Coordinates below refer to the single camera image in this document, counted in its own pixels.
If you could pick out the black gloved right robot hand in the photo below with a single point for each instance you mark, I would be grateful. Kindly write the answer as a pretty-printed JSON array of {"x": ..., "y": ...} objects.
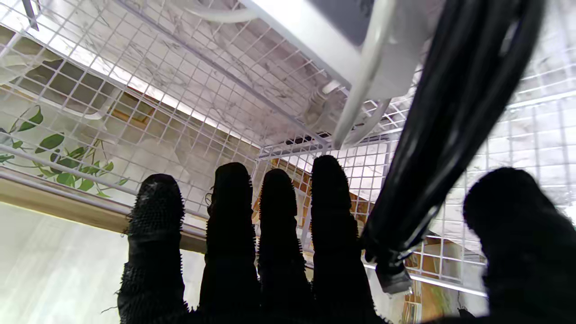
[{"x": 279, "y": 270}]

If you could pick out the printed room scene backdrop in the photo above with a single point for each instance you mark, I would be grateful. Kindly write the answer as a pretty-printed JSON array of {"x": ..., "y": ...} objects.
[{"x": 58, "y": 270}]

